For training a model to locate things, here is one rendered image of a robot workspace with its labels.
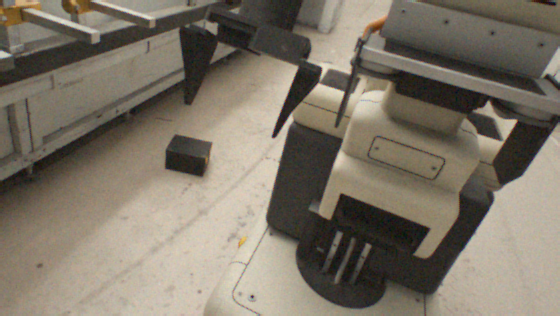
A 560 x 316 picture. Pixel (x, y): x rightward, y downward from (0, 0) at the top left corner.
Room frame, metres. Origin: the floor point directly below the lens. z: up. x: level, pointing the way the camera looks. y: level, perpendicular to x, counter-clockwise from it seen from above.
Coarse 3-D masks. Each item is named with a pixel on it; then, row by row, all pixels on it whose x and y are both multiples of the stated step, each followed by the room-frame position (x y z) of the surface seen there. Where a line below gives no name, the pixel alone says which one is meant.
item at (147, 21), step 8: (96, 0) 1.24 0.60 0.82; (96, 8) 1.22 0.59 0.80; (104, 8) 1.21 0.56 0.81; (112, 8) 1.20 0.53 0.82; (120, 8) 1.21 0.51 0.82; (112, 16) 1.20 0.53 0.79; (120, 16) 1.19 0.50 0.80; (128, 16) 1.18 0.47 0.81; (136, 16) 1.17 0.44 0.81; (144, 16) 1.17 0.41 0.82; (144, 24) 1.16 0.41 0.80; (152, 24) 1.17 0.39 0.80
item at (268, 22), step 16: (256, 0) 0.35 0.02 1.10; (272, 0) 0.35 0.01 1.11; (288, 0) 0.36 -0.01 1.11; (208, 16) 0.35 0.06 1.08; (224, 16) 0.35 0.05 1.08; (240, 16) 0.34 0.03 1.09; (256, 16) 0.35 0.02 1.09; (272, 16) 0.35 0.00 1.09; (288, 16) 0.36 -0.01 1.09; (288, 32) 0.33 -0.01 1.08; (304, 48) 0.33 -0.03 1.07
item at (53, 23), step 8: (24, 16) 0.98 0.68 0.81; (32, 16) 0.97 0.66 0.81; (40, 16) 0.97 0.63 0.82; (48, 16) 0.97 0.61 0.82; (40, 24) 0.97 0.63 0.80; (48, 24) 0.96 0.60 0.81; (56, 24) 0.95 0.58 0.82; (64, 24) 0.94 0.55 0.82; (72, 24) 0.95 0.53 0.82; (64, 32) 0.94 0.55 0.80; (72, 32) 0.93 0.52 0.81; (80, 32) 0.93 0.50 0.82; (88, 32) 0.92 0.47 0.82; (96, 32) 0.93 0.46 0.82; (88, 40) 0.92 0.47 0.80; (96, 40) 0.93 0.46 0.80
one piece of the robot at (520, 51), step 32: (384, 32) 0.58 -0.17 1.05; (416, 32) 0.56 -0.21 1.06; (448, 32) 0.55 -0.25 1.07; (480, 32) 0.54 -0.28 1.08; (512, 32) 0.53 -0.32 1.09; (544, 32) 0.52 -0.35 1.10; (352, 64) 0.53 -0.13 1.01; (384, 64) 0.49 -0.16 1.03; (416, 64) 0.48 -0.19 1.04; (448, 64) 0.50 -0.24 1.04; (480, 64) 0.53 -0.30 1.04; (512, 64) 0.52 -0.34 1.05; (544, 64) 0.51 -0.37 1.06; (416, 96) 0.56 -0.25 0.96; (448, 96) 0.55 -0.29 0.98; (480, 96) 0.54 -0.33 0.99; (512, 96) 0.44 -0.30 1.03; (544, 96) 0.44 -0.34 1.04; (512, 128) 0.54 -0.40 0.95; (544, 128) 0.45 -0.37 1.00; (512, 160) 0.48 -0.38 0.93
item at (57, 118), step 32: (128, 0) 1.75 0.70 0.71; (160, 0) 2.00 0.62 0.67; (32, 32) 1.25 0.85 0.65; (128, 64) 1.80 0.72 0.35; (160, 64) 2.09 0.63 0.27; (32, 96) 1.22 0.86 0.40; (64, 96) 1.40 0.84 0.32; (96, 96) 1.58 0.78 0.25; (128, 96) 1.80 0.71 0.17; (160, 96) 2.09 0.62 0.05; (0, 128) 1.11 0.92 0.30; (32, 128) 1.20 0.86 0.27; (64, 128) 1.38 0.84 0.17; (96, 128) 1.56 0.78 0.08; (0, 160) 1.10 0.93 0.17; (0, 192) 1.06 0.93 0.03
